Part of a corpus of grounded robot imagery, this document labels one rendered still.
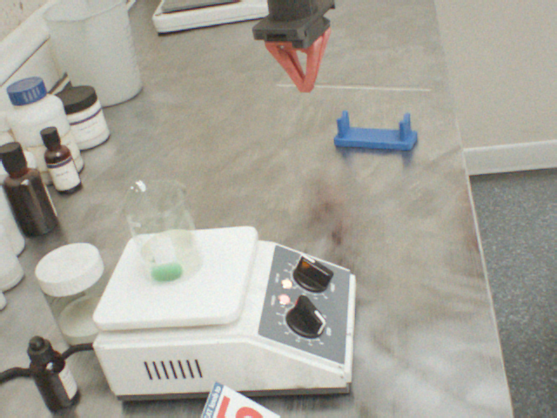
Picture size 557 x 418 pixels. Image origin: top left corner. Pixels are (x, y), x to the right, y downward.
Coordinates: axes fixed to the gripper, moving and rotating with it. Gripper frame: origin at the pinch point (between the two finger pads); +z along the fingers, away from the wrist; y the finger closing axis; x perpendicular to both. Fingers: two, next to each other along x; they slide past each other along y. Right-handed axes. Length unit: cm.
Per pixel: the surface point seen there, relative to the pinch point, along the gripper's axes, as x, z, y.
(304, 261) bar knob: 13.6, 1.1, 32.0
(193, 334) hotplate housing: 8.9, 0.9, 42.7
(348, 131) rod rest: 4.4, 6.8, -0.9
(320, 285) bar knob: 14.9, 3.2, 32.3
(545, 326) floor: 21, 83, -54
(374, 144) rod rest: 8.5, 7.1, 1.1
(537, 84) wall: 8, 56, -121
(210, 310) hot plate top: 10.2, -0.9, 41.6
